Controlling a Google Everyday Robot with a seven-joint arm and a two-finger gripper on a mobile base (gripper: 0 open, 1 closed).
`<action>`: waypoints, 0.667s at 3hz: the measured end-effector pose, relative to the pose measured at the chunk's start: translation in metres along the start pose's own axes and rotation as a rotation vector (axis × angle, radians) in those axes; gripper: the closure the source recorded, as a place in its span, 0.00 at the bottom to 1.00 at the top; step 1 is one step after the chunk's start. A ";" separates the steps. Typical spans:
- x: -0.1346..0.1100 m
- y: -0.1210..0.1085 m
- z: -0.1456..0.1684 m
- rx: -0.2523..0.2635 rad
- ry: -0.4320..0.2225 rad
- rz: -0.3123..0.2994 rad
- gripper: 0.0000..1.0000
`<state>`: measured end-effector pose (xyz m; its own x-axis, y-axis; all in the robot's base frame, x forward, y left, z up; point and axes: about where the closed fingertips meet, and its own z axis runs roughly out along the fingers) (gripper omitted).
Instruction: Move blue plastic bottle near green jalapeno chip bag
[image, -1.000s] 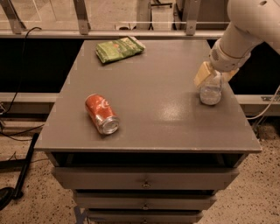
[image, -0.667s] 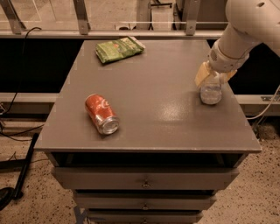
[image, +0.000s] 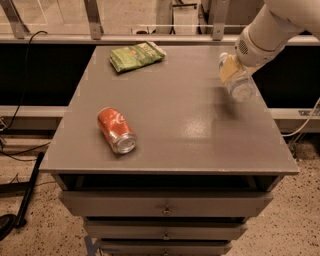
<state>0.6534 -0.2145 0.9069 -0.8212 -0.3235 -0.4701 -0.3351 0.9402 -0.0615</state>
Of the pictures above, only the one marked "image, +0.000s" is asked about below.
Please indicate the clear plastic water bottle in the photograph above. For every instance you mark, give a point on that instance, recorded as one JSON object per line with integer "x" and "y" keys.
{"x": 241, "y": 88}

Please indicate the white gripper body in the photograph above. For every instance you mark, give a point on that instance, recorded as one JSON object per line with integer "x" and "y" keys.
{"x": 252, "y": 53}

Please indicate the red soda can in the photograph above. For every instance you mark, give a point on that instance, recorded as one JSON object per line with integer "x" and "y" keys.
{"x": 116, "y": 130}

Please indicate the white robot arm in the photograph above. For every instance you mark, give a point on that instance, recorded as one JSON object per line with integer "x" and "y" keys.
{"x": 266, "y": 36}

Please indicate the grey drawer cabinet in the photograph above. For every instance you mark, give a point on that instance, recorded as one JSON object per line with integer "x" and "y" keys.
{"x": 202, "y": 166}

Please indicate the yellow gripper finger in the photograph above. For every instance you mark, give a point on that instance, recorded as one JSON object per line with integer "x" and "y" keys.
{"x": 229, "y": 67}

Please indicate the metal railing frame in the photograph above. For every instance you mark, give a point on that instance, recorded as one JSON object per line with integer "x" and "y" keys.
{"x": 118, "y": 22}

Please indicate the black stand base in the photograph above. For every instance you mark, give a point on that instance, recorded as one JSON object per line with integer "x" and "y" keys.
{"x": 11, "y": 221}

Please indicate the green jalapeno chip bag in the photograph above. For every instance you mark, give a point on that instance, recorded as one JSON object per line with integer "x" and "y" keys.
{"x": 136, "y": 56}

